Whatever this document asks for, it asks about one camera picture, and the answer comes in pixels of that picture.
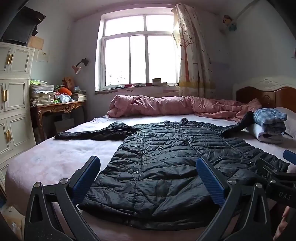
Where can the cardboard box under table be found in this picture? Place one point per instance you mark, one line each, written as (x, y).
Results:
(64, 125)

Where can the wooden carved headboard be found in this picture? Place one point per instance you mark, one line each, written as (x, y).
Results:
(272, 92)

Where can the black bag on cabinet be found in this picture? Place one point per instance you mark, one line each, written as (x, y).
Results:
(23, 26)

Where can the white folded garment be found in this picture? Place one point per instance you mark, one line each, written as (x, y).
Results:
(262, 136)

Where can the ornate wooden side table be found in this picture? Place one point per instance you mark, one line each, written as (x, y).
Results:
(68, 107)

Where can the orange plush toy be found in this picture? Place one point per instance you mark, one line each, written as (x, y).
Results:
(64, 90)

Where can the books on window sill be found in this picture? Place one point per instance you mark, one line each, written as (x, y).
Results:
(157, 82)

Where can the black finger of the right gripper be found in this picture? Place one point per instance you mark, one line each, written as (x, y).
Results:
(290, 156)

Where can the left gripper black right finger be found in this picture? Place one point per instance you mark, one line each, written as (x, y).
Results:
(243, 213)

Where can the tree pattern curtain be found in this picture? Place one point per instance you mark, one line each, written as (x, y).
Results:
(195, 77)

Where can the white pillow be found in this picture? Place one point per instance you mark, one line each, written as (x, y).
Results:
(290, 123)

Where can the cream cabinet with gold handles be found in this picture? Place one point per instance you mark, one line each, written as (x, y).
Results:
(16, 126)

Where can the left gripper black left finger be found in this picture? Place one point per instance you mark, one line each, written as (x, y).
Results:
(41, 219)

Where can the bed with pink sheet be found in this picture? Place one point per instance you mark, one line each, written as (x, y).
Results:
(52, 160)

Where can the stack of papers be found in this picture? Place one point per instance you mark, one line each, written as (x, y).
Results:
(41, 93)

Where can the black quilted down jacket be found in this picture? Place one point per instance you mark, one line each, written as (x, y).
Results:
(151, 182)

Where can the stack of books on table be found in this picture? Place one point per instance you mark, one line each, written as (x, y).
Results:
(79, 97)

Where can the pink quilt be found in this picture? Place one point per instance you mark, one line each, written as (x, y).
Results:
(231, 110)

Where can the right hand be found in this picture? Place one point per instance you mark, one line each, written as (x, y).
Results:
(283, 224)

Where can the window with white frame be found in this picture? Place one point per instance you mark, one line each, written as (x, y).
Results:
(134, 46)

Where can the blue plaid folded garment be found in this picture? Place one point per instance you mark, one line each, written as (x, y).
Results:
(271, 120)

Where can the pink wall lamp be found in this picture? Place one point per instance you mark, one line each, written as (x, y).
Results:
(77, 68)

